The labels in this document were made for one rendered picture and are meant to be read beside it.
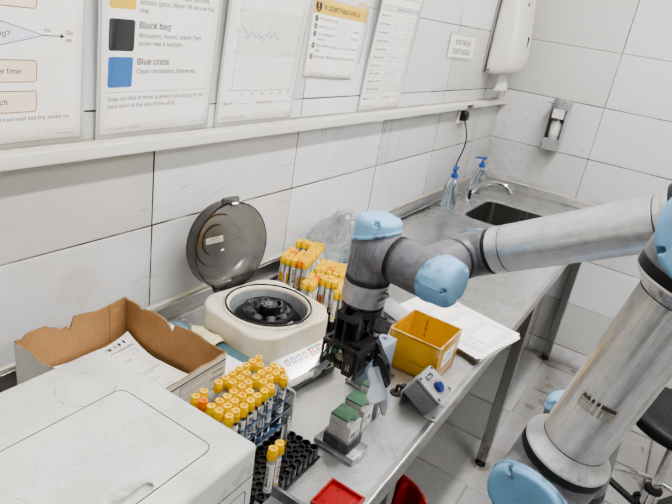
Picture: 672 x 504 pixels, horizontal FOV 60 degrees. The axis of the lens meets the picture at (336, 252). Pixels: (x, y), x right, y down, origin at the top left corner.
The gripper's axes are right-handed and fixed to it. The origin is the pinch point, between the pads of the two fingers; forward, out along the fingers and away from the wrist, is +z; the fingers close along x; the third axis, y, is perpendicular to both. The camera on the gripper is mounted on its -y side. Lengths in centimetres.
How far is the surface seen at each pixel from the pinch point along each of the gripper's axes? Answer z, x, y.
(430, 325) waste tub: 4.3, -2.8, -44.6
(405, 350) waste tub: 6.1, -3.1, -31.9
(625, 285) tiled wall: 44, 31, -241
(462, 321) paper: 10, -1, -65
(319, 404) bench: 12.0, -10.1, -7.8
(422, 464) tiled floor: 99, -12, -108
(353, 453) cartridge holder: 10.5, 3.6, 1.2
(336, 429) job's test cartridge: 6.8, -0.4, 2.0
